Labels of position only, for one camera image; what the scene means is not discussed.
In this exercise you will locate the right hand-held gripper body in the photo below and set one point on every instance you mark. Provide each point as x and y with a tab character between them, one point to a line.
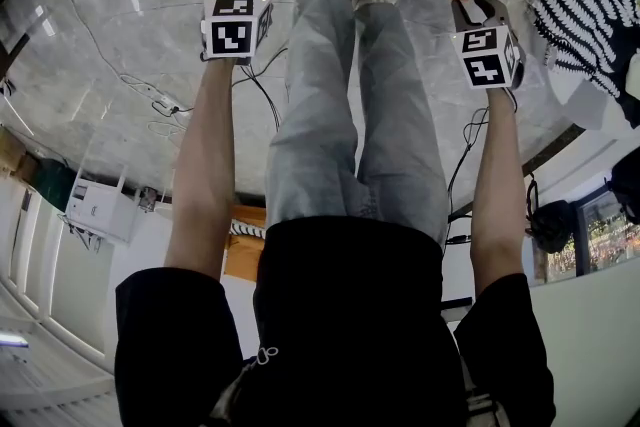
487	60

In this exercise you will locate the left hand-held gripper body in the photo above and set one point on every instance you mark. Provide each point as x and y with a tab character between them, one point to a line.
235	32

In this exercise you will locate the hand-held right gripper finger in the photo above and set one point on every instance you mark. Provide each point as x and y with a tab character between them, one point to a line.
490	7
460	15

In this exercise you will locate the person's left forearm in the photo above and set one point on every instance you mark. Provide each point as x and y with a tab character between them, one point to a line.
205	155

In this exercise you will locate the person's right forearm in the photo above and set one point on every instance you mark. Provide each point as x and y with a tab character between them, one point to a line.
497	195

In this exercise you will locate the black and white striped cloth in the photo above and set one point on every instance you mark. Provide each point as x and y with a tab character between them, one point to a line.
585	10

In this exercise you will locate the person's light blue jeans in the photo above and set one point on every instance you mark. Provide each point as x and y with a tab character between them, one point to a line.
320	115

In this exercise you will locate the black bag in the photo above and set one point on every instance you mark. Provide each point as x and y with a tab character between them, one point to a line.
552	225

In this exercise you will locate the dark framed window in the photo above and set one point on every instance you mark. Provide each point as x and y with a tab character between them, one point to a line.
600	240

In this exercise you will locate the white cabinet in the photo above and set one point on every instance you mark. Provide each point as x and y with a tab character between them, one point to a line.
97	207

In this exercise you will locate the cardboard box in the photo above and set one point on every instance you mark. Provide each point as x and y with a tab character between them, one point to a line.
15	155

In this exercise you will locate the person's black shirt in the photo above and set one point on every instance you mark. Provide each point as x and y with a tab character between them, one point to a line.
350	325

